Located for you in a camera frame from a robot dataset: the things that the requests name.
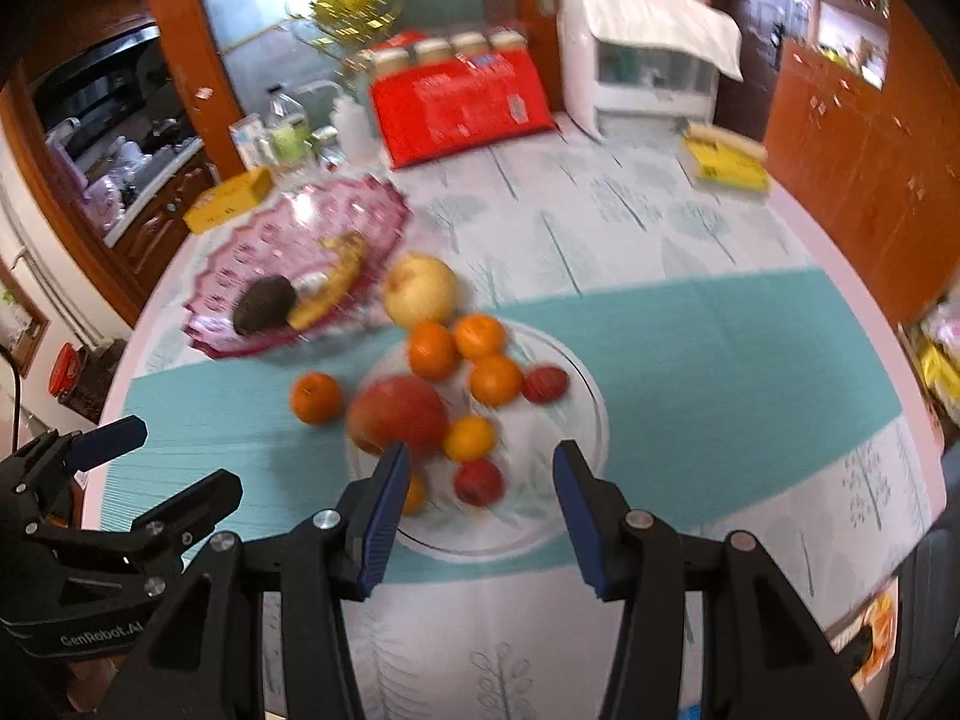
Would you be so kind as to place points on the white countertop appliance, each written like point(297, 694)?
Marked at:
point(577, 67)

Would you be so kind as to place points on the red paper cup package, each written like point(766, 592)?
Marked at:
point(450, 105)

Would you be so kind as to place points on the white carton box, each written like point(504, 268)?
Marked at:
point(247, 141)

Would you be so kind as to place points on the small red fruit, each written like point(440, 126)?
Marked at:
point(544, 384)
point(478, 481)

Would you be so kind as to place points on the yellow banana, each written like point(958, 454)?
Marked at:
point(337, 277)

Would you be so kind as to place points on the frosted glass door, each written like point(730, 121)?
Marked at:
point(255, 30)

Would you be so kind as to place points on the white squeeze bottle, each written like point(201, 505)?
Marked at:
point(352, 124)

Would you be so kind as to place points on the wooden cabinet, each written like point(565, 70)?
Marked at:
point(862, 165)

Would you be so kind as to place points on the clear plastic bottle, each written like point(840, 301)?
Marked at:
point(286, 124)

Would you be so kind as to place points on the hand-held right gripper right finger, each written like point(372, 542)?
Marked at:
point(583, 521)

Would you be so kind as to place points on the large red apple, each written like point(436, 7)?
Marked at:
point(397, 412)

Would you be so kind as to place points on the tree print tablecloth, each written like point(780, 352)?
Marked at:
point(675, 255)

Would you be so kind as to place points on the dark avocado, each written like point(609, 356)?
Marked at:
point(262, 304)

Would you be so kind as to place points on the orange tangerine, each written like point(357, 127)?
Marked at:
point(469, 439)
point(414, 495)
point(495, 380)
point(316, 397)
point(433, 349)
point(480, 336)

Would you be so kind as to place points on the yellow apple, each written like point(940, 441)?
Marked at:
point(420, 289)

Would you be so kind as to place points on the pink glass fruit bowl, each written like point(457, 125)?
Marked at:
point(247, 255)

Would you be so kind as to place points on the yellow plastic bag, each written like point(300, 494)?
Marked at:
point(937, 371)

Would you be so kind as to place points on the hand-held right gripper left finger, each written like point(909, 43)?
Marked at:
point(381, 521)

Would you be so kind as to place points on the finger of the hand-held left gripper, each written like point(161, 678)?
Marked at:
point(199, 499)
point(112, 436)

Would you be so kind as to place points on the red round object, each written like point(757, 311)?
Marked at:
point(64, 371)

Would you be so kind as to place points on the yellow cardboard box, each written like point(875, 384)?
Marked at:
point(229, 199)

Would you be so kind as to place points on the white cloth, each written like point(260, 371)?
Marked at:
point(660, 22)

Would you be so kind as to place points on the yellow flat packet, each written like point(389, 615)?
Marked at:
point(727, 165)

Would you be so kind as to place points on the dark cloth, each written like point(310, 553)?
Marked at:
point(926, 615)

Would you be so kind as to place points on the clear glass plate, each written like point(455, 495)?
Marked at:
point(540, 435)

